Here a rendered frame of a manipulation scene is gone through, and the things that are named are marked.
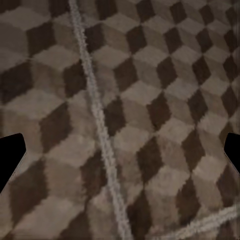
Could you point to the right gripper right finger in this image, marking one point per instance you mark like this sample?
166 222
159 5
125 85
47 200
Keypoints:
232 149

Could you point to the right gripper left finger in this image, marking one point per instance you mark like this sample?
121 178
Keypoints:
12 150

